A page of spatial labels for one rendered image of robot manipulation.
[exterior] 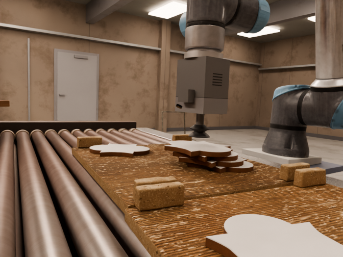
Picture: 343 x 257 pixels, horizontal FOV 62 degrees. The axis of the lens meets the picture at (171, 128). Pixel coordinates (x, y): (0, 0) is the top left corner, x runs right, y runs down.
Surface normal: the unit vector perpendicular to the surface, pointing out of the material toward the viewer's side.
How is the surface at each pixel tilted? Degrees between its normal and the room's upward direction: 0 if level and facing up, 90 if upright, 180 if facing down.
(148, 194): 91
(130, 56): 90
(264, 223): 0
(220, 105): 90
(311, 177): 86
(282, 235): 0
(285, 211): 0
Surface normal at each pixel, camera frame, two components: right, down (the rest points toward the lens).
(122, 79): 0.55, 0.11
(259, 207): 0.04, -0.99
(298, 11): -0.83, 0.02
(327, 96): -0.62, 0.25
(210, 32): 0.14, 0.11
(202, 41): -0.16, 0.09
